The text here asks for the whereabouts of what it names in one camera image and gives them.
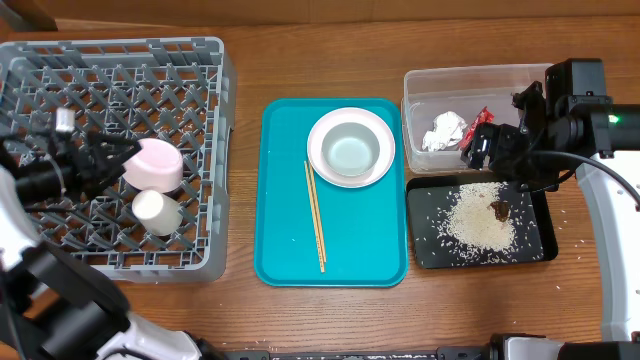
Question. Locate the red snack wrapper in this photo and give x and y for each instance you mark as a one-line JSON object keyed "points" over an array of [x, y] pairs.
{"points": [[484, 116]]}

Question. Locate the grey dish rack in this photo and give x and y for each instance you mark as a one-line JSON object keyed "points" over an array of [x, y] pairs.
{"points": [[179, 90]]}

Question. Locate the clear plastic bin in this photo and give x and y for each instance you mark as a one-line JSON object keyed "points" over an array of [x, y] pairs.
{"points": [[466, 91]]}

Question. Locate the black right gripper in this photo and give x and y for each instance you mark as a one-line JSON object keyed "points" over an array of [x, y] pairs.
{"points": [[493, 145]]}

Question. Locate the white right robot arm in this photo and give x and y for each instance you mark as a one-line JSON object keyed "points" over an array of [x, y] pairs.
{"points": [[569, 126]]}

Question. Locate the cream white cup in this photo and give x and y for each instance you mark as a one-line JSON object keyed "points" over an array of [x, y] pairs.
{"points": [[158, 213]]}

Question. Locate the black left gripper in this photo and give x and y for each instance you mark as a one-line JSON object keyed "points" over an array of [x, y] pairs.
{"points": [[93, 173]]}

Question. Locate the white tissue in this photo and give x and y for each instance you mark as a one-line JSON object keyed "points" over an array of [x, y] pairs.
{"points": [[448, 130]]}

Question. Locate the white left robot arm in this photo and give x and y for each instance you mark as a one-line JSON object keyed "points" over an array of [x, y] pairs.
{"points": [[54, 306]]}

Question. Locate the grey-white bowl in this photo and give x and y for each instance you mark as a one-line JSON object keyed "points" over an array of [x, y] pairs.
{"points": [[350, 149]]}

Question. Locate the teal plastic tray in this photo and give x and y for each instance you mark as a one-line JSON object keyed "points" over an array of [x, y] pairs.
{"points": [[365, 229]]}

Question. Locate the black waste tray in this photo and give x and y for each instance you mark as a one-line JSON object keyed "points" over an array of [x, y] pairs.
{"points": [[430, 250]]}

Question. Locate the pile of rice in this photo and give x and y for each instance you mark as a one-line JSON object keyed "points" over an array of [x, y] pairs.
{"points": [[477, 220]]}

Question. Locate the large white plate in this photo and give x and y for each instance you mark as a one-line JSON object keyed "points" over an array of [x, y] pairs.
{"points": [[356, 115]]}

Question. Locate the wooden chopstick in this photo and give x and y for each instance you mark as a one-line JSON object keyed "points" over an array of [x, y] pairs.
{"points": [[314, 217], [318, 211]]}

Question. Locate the small pink-white bowl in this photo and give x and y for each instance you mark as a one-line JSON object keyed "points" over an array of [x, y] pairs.
{"points": [[157, 166]]}

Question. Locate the brown food scrap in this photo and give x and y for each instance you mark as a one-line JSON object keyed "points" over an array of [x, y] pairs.
{"points": [[501, 210]]}

